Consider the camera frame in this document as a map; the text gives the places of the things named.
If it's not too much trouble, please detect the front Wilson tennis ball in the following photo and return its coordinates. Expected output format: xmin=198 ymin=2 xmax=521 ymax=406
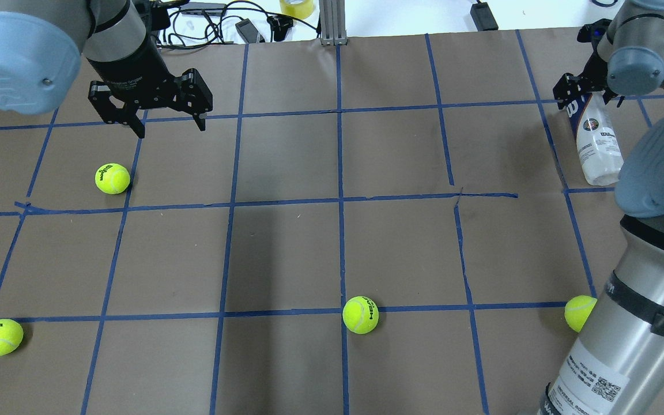
xmin=94 ymin=163 xmax=131 ymax=195

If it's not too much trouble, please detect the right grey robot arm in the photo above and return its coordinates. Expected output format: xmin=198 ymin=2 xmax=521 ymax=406
xmin=531 ymin=1 xmax=664 ymax=414

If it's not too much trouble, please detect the yellow tape roll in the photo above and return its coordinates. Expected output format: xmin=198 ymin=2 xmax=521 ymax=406
xmin=279 ymin=0 xmax=315 ymax=20

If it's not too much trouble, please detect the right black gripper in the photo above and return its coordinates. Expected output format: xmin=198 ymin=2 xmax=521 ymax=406
xmin=552 ymin=52 xmax=625 ymax=110

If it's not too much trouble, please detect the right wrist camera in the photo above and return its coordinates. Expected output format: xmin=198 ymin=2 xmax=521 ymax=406
xmin=576 ymin=18 xmax=612 ymax=49

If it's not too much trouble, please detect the centre Head tennis ball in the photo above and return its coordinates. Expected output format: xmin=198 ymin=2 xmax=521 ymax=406
xmin=342 ymin=295 xmax=380 ymax=335

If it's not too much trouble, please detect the aluminium frame post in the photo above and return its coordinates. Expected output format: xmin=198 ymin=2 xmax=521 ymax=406
xmin=318 ymin=0 xmax=348 ymax=47

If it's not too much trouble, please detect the black power adapter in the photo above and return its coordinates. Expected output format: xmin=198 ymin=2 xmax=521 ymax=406
xmin=470 ymin=1 xmax=500 ymax=32

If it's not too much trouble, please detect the clear tennis ball can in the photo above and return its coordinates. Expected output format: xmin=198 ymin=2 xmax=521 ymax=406
xmin=565 ymin=92 xmax=624 ymax=186

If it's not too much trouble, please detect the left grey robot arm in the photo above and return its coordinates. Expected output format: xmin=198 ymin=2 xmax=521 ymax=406
xmin=0 ymin=1 xmax=213 ymax=138

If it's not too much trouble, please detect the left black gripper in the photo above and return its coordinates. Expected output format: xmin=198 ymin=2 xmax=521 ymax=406
xmin=89 ymin=40 xmax=214 ymax=139

